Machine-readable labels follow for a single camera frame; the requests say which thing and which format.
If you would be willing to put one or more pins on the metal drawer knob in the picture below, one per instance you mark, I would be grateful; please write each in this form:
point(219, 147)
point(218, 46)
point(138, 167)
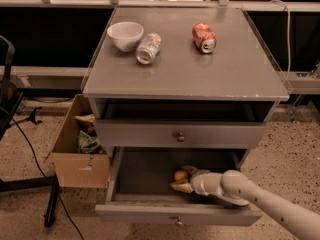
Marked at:
point(180, 137)
point(177, 220)

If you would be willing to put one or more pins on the green snack bag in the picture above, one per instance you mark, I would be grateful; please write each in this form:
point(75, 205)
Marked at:
point(87, 144)

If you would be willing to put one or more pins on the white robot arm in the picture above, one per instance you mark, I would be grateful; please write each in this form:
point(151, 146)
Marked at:
point(234, 187)

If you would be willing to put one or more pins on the silver green soda can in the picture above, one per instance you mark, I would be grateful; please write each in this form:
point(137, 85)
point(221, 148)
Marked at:
point(148, 48)

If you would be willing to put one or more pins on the metal middle drawer knob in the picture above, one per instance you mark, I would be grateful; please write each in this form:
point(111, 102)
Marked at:
point(177, 220)

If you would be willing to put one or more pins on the grey drawer cabinet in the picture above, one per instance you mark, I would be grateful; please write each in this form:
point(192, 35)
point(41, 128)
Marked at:
point(236, 82)

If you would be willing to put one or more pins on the brown cardboard box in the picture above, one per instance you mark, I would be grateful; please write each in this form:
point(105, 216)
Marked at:
point(73, 168)

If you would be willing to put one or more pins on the orange fruit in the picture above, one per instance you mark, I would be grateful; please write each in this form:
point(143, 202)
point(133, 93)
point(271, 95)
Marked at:
point(180, 175)

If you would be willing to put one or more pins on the open grey middle drawer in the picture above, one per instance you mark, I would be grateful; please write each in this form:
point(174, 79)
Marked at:
point(139, 188)

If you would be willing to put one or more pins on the white ceramic bowl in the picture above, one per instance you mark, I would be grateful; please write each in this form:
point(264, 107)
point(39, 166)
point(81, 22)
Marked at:
point(125, 35)

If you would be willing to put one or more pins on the orange soda can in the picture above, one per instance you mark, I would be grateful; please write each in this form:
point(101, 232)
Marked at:
point(204, 37)

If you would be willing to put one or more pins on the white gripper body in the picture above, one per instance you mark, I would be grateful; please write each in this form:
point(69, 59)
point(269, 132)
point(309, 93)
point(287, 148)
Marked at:
point(199, 182)

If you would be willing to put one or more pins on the metal top drawer knob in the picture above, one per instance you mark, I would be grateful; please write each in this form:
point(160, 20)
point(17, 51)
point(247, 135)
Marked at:
point(180, 137)

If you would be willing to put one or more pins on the black chair base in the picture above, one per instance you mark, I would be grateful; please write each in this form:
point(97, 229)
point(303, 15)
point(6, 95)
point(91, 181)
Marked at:
point(10, 99)

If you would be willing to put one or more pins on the closed grey top drawer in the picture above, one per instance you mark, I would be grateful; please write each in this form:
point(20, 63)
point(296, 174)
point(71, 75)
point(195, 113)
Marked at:
point(126, 133)

